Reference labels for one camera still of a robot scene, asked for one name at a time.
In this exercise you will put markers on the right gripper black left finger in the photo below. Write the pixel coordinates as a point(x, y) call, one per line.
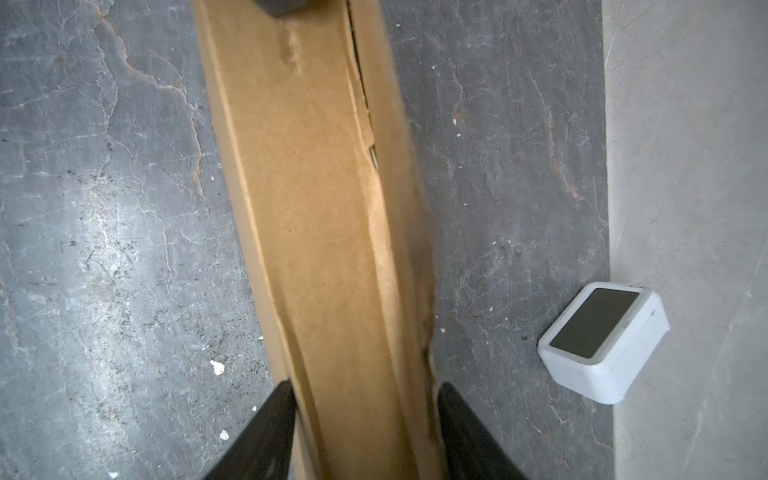
point(263, 449)

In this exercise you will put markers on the cardboard sheet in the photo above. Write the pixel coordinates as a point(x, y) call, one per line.
point(325, 187)

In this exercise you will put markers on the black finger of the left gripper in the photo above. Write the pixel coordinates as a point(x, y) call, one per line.
point(282, 8)

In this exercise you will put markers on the white digital clock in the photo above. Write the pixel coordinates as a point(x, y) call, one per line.
point(602, 340)

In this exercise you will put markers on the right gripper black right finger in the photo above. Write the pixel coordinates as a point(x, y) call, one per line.
point(470, 449)

